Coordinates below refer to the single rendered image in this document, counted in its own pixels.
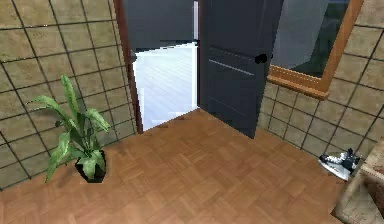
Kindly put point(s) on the dark grey room door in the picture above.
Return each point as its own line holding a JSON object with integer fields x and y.
{"x": 233, "y": 66}

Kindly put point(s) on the green house plant black pot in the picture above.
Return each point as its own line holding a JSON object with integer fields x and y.
{"x": 80, "y": 133}

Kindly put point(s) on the wooden framed window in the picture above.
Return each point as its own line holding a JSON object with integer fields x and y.
{"x": 310, "y": 40}

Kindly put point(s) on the black and white shoe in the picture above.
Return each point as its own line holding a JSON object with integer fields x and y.
{"x": 340, "y": 165}

